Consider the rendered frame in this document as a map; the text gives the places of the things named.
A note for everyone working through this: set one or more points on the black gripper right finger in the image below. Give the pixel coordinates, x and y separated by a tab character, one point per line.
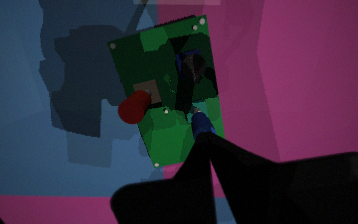
254	185

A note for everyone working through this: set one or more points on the green circuit board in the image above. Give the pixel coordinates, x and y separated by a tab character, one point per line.
169	78

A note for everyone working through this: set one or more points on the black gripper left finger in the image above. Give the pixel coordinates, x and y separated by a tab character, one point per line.
188	195

